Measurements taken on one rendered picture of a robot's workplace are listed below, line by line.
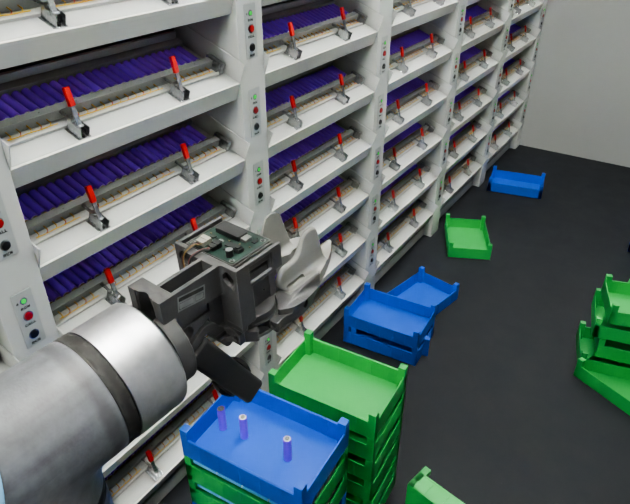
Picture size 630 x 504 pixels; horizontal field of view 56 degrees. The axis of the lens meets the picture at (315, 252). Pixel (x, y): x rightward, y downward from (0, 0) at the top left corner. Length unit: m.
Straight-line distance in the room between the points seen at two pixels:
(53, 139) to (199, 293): 0.78
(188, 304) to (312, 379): 1.18
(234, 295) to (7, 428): 0.18
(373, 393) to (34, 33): 1.11
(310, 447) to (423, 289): 1.43
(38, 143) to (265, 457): 0.77
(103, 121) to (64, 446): 0.92
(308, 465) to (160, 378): 0.92
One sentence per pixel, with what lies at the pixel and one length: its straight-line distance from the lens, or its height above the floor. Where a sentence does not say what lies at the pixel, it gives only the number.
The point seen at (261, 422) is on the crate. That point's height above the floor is 0.48.
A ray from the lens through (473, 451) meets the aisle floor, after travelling 2.04.
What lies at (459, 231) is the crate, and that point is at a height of 0.00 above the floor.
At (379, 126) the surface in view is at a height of 0.79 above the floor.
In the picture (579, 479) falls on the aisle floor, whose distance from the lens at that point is 2.07.
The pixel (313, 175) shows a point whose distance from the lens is 1.90.
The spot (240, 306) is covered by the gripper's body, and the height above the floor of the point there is 1.25.
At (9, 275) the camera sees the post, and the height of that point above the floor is 0.94.
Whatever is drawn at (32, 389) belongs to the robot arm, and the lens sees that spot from 0.41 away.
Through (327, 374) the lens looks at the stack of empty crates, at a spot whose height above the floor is 0.40.
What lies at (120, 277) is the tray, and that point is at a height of 0.76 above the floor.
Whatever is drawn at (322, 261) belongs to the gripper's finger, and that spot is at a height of 1.23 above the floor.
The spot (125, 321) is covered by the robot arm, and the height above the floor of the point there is 1.27.
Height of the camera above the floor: 1.53
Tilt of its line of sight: 32 degrees down
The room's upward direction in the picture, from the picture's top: straight up
